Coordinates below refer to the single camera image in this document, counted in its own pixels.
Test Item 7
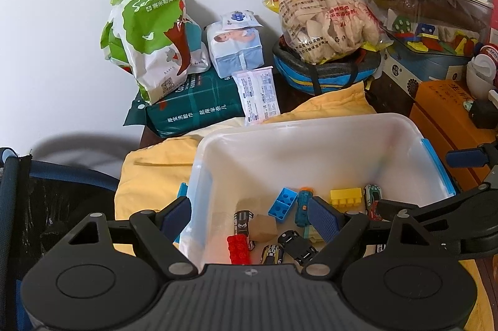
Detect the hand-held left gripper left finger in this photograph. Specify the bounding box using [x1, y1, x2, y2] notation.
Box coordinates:
[70, 196, 199, 277]

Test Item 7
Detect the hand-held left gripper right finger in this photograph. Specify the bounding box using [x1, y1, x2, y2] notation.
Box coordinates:
[303, 196, 432, 277]

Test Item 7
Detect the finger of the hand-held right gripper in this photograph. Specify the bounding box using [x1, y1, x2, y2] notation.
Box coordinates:
[377, 181, 498, 221]
[445, 142, 498, 168]

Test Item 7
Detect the green white toy car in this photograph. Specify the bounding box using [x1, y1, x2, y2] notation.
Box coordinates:
[364, 184, 383, 221]

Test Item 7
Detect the teal toy vehicle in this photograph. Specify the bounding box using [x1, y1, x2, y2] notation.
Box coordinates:
[294, 187, 315, 227]

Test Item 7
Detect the yellow toy brick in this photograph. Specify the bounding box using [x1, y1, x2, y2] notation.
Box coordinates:
[330, 188, 364, 208]

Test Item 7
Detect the blue toy brick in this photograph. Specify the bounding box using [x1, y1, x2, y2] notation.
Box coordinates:
[268, 188, 299, 219]

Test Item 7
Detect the brown wooden block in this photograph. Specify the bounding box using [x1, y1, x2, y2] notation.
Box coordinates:
[249, 214, 279, 243]

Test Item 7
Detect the yellow black toy car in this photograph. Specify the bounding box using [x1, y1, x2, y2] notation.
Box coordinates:
[259, 243, 285, 265]

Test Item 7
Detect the black orange toy car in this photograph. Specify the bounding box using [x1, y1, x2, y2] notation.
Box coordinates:
[233, 210, 255, 250]

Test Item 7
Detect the red toy brick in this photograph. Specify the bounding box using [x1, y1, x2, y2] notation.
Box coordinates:
[227, 234, 250, 266]

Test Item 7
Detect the clear plastic storage container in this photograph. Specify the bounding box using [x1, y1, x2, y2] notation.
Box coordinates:
[178, 112, 457, 269]

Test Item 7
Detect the orange box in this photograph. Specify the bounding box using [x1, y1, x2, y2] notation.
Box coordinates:
[408, 79, 498, 192]

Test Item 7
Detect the small black device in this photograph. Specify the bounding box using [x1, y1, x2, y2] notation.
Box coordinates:
[469, 100, 498, 129]

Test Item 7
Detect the blue box of coloured shapes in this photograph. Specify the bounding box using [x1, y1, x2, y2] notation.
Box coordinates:
[381, 15, 485, 96]

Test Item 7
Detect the red white jar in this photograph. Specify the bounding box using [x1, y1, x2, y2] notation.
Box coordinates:
[478, 43, 498, 63]

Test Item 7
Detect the dark green tissue package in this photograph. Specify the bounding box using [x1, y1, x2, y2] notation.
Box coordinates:
[124, 71, 247, 139]

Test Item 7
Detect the blue black mesh playpen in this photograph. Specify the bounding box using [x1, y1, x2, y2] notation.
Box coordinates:
[0, 147, 121, 331]

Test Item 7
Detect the white wipes packet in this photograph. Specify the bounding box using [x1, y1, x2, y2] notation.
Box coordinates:
[232, 67, 281, 126]

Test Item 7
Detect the clear plastic box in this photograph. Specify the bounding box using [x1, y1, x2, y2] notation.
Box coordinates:
[360, 0, 495, 44]

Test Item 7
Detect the blue white tissue pack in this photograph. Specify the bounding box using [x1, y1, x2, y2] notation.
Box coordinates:
[205, 9, 265, 79]

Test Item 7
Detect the clear bag of beige snacks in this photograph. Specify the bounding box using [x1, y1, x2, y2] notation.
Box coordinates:
[260, 0, 393, 65]

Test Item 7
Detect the green white plastic bag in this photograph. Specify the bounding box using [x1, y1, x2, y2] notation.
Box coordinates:
[100, 0, 213, 105]

